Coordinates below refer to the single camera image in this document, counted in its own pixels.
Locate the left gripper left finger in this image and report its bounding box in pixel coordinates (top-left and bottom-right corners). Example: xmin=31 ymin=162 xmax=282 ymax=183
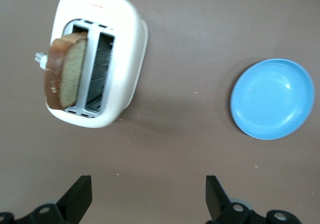
xmin=0 ymin=175 xmax=93 ymax=224

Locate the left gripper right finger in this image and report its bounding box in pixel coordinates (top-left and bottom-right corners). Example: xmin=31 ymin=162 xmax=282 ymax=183
xmin=205 ymin=175 xmax=302 ymax=224

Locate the blue plate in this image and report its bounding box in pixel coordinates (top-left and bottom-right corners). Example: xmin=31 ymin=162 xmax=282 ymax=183
xmin=229 ymin=58 xmax=316 ymax=141

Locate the brown bread slice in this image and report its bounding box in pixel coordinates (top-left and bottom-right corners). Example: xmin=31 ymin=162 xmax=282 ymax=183
xmin=44 ymin=32 xmax=89 ymax=111

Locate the cream white toaster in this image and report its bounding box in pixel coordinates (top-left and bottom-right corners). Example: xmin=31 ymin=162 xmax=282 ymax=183
xmin=34 ymin=0 xmax=149 ymax=129

